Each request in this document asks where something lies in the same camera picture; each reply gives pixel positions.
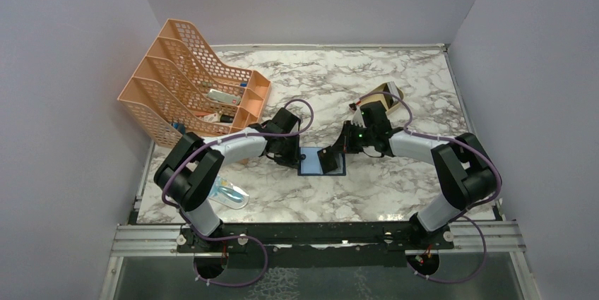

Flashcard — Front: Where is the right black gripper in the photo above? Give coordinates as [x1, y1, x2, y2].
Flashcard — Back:
[331, 119, 376, 153]

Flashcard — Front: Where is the dark blue card holder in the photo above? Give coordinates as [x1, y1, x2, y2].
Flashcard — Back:
[297, 147, 346, 176]

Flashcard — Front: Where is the beige oval tray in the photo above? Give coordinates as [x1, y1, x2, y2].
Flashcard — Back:
[375, 81, 404, 115]

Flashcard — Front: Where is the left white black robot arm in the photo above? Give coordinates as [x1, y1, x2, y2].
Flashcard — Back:
[153, 108, 301, 251]

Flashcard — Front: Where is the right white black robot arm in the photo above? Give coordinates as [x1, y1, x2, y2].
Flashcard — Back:
[320, 101, 500, 248]

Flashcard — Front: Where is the stack of credit cards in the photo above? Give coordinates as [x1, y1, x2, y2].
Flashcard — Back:
[378, 81, 404, 109]

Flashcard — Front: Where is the small black item in organizer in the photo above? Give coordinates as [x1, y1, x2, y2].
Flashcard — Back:
[219, 114, 234, 124]

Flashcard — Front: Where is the clear blister pack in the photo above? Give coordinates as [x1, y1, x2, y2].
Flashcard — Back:
[208, 176, 250, 210]

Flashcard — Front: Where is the white grey eraser box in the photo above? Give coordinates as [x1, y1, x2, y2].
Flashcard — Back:
[207, 89, 241, 105]

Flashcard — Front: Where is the blue item in organizer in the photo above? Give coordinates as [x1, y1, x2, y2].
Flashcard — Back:
[171, 122, 186, 135]

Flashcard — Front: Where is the orange plastic file organizer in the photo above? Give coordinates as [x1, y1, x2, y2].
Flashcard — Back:
[117, 18, 271, 148]

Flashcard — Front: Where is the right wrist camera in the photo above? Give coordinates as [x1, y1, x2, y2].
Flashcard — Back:
[351, 108, 366, 128]

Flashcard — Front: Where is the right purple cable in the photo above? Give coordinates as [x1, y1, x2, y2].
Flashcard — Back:
[350, 91, 504, 284]

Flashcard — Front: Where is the black mounting rail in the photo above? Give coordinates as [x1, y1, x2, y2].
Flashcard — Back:
[176, 221, 454, 268]

